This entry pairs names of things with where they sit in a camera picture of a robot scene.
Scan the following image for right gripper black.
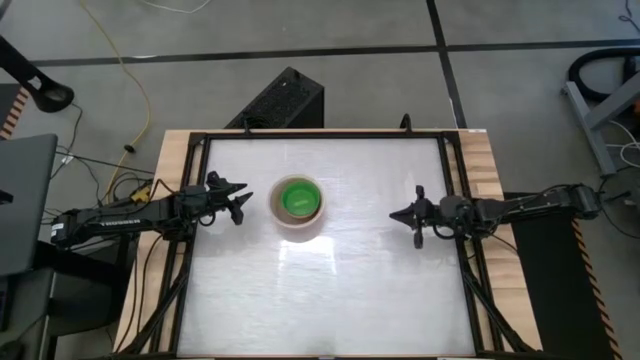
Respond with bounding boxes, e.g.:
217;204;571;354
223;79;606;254
389;185;476;250

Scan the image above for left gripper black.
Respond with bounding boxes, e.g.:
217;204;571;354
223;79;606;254
175;170;254;227

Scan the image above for green bowl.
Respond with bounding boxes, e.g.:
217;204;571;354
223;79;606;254
280;179;322;219

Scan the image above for pale pink bowl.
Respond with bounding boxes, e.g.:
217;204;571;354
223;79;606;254
267;173;327;230

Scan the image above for black perforated tower box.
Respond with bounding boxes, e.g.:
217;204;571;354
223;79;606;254
224;66;325;130

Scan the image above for white table surface sheet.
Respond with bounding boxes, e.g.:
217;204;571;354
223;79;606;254
177;137;476;357

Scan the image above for black mat orange striped edge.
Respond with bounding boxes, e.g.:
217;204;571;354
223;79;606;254
503;192;622;360

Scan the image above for grey metal stand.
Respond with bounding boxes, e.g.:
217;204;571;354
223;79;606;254
560;69;640;176

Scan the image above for black floor fan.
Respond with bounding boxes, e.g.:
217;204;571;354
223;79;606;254
598;166;640;239

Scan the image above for grey flat panel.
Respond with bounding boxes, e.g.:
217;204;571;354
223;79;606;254
0;133;59;277

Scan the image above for orange striped floor mat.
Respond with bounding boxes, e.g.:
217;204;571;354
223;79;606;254
0;85;31;142

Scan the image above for black metal table frame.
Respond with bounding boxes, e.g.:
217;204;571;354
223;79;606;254
119;130;541;357

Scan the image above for yellow floor cable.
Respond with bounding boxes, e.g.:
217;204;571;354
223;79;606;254
79;0;152;201

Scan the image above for black floor cables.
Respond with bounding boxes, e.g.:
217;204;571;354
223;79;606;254
42;102;174;226

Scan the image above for white floor cable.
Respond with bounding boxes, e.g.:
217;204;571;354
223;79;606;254
142;0;212;15

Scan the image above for white cable bundle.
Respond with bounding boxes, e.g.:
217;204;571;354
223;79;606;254
606;119;640;170

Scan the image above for black vacuum hose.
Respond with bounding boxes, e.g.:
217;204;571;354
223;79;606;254
568;46;640;104

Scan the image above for thin black floor cable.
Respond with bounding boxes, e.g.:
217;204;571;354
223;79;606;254
618;0;640;37

